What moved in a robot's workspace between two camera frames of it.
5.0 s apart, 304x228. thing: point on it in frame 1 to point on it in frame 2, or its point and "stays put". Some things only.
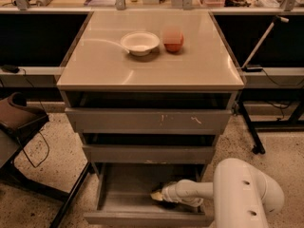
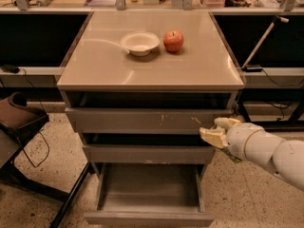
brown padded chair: (20, 120) stays put
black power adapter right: (253, 68) stays put
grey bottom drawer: (123, 196) stays put
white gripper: (170, 194) to (237, 141)
